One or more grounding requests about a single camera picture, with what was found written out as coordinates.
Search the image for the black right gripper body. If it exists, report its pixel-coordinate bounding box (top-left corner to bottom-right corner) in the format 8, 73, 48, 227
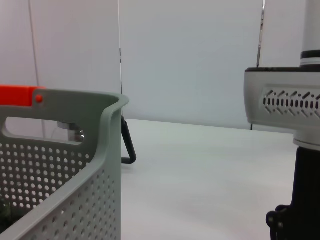
265, 146, 320, 240

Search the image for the grey perforated plastic storage bin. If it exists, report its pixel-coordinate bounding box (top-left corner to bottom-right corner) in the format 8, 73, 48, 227
0, 91, 131, 240

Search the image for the glass pitcher with black handle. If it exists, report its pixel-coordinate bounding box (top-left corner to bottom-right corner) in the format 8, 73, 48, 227
57, 117, 138, 165

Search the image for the orange bin handle clip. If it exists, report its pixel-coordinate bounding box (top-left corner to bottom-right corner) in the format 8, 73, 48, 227
0, 85, 47, 107

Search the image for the thin grey background wire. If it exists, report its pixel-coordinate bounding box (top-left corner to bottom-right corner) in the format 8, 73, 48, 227
27, 0, 42, 88

